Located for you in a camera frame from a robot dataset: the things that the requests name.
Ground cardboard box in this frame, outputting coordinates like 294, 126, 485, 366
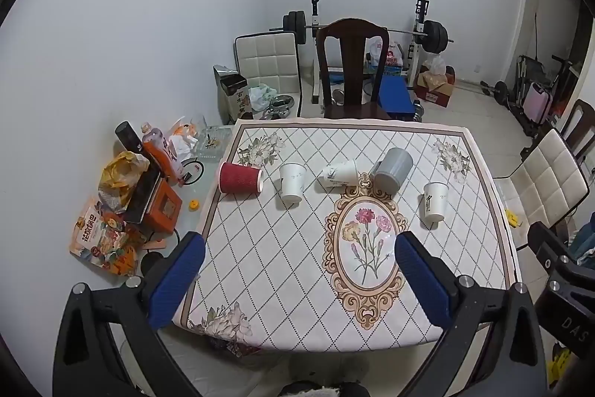
414, 66, 456, 108

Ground yellow object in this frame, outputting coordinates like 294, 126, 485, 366
547, 349, 573, 389

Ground yellow plastic bag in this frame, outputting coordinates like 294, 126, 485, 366
99, 151, 150, 212

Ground wooden chair with white pad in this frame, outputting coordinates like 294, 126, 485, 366
560, 98, 595, 167

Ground green and white plastic bag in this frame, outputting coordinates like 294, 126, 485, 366
248, 83, 278, 112

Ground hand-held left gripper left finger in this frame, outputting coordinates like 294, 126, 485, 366
52, 232, 208, 397

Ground black cylinder bottle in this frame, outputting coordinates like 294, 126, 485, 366
115, 121, 145, 153

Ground clear glass tray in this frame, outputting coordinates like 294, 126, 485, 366
195, 125, 232, 159

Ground orange snack packet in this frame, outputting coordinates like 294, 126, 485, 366
70, 197, 140, 277

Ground orange box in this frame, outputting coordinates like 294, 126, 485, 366
143, 183, 183, 233

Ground red ribbed paper cup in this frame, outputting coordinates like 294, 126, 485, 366
218, 162, 264, 194

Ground white paper cup wide print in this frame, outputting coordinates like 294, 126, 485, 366
321, 160, 360, 189

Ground red and white plastic bag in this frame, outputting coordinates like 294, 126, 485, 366
365, 36, 403, 67

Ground glass side table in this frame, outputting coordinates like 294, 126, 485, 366
70, 122, 234, 286

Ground dark wooden chair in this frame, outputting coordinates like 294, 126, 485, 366
315, 18, 393, 121

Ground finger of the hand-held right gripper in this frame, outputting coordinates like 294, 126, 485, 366
527, 221, 579, 274

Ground blue bench pad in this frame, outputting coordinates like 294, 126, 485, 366
379, 77, 416, 117

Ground plain white paper cup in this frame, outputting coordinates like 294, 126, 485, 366
279, 163, 308, 205

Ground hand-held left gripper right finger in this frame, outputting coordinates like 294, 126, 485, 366
394, 231, 561, 397

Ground floral diamond-pattern tablecloth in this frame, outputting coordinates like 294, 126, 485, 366
172, 118, 521, 353

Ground blue denim clothing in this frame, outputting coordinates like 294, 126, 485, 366
569, 224, 595, 268

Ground black dumbbell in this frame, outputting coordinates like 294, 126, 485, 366
479, 81, 511, 106

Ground pink suitcase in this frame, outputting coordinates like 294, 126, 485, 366
523, 81, 555, 123

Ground black round object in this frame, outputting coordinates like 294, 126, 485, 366
141, 252, 164, 275

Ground black folded cart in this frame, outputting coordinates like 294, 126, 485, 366
514, 53, 577, 137

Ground black and red cable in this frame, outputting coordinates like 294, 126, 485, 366
179, 160, 205, 185

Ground white squat rack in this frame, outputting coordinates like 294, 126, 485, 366
309, 0, 431, 105

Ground orange and white wrappers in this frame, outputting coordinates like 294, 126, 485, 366
166, 117, 202, 157

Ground black tea box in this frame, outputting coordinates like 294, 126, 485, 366
214, 65, 254, 125

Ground metal pot lids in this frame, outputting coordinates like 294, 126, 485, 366
263, 94, 296, 119

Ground grey mug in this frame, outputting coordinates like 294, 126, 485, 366
370, 147, 414, 193

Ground black flat case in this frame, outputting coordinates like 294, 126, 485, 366
125, 167, 161, 224

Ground barbell with black plates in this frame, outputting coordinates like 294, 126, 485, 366
270, 10, 454, 54

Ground white padded chair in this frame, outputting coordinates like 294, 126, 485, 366
493, 128, 589, 249
234, 32, 305, 119

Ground white paper cup small print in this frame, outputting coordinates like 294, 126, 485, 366
422, 182, 450, 225

